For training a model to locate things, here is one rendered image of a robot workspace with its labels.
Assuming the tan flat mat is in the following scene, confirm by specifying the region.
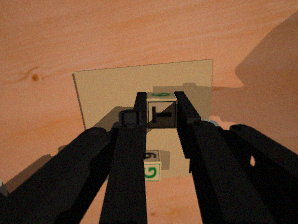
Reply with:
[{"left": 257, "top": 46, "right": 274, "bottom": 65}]
[{"left": 74, "top": 59, "right": 212, "bottom": 178}]

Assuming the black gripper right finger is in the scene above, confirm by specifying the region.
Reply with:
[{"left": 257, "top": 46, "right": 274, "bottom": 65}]
[{"left": 174, "top": 91, "right": 298, "bottom": 224}]

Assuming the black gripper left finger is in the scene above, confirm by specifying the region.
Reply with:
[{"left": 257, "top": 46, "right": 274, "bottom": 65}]
[{"left": 0, "top": 92, "right": 148, "bottom": 224}]

